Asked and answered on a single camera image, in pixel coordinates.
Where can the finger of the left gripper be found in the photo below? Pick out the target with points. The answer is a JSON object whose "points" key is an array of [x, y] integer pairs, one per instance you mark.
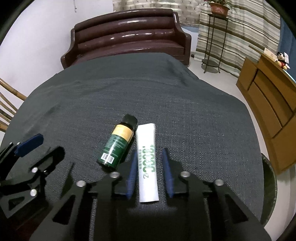
{"points": [[29, 145], [46, 164]]}

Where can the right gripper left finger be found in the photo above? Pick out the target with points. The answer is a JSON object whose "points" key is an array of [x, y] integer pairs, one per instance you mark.
{"points": [[89, 210]]}

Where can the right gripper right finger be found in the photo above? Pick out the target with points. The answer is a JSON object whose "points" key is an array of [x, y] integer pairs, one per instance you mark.
{"points": [[206, 210]]}

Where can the green bottle black cap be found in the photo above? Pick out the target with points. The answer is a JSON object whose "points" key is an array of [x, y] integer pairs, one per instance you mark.
{"points": [[118, 142]]}

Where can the white green tube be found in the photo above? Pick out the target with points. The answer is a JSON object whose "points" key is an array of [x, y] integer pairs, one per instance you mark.
{"points": [[146, 159]]}

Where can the black trash bin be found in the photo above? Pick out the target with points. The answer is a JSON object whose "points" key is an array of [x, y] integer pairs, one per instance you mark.
{"points": [[270, 190]]}

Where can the bamboo chair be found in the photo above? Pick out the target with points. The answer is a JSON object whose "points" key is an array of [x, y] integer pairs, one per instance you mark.
{"points": [[9, 109]]}

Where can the dark grey tablecloth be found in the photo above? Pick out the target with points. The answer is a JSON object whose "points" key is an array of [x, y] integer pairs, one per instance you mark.
{"points": [[209, 131]]}

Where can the wooden sideboard cabinet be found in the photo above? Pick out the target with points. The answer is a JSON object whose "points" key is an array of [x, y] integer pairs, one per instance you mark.
{"points": [[270, 93]]}

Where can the dark red leather sofa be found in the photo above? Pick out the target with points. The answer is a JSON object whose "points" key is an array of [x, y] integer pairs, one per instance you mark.
{"points": [[131, 31]]}

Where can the mickey mouse plush toy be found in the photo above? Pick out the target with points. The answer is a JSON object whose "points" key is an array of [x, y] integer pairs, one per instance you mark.
{"points": [[283, 60]]}

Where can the white box on cabinet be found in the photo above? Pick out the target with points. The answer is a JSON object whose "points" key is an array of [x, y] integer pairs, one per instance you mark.
{"points": [[270, 54]]}

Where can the striped beige curtain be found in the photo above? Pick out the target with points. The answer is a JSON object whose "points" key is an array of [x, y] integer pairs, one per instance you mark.
{"points": [[252, 25]]}

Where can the blue curtain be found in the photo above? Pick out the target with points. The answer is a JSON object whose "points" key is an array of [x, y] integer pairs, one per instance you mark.
{"points": [[287, 44]]}

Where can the black metal plant stand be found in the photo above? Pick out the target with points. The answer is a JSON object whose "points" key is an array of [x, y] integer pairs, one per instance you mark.
{"points": [[210, 60]]}

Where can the potted plant in clay pot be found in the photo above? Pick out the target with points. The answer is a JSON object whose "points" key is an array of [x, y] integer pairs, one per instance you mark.
{"points": [[219, 7]]}

